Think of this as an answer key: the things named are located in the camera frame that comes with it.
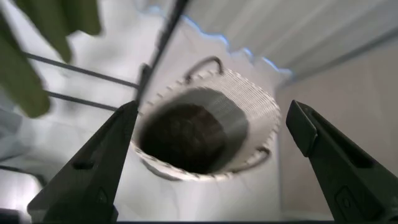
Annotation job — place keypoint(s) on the white laundry basket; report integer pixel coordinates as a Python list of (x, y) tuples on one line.
[(248, 93)]

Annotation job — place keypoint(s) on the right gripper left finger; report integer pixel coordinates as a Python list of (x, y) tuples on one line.
[(84, 180)]

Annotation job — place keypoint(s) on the white curtain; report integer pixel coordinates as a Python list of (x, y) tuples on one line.
[(295, 28)]

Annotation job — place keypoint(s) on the black clothes rack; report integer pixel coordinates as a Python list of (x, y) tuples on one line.
[(168, 31)]

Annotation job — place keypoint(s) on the green printed t-shirt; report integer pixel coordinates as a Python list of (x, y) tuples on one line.
[(18, 81)]

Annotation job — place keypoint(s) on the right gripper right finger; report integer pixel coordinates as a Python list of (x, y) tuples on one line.
[(348, 177)]

